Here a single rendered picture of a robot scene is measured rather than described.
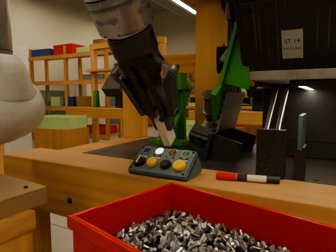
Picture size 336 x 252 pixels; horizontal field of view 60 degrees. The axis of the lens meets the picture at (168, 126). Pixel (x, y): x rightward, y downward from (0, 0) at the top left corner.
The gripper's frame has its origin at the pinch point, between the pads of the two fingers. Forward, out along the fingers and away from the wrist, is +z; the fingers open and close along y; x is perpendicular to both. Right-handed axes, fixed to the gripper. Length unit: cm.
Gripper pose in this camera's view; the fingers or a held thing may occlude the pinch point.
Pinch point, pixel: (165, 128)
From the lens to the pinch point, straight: 57.0
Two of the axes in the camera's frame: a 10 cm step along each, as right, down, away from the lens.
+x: 4.0, -6.4, 6.5
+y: 8.7, 0.5, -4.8
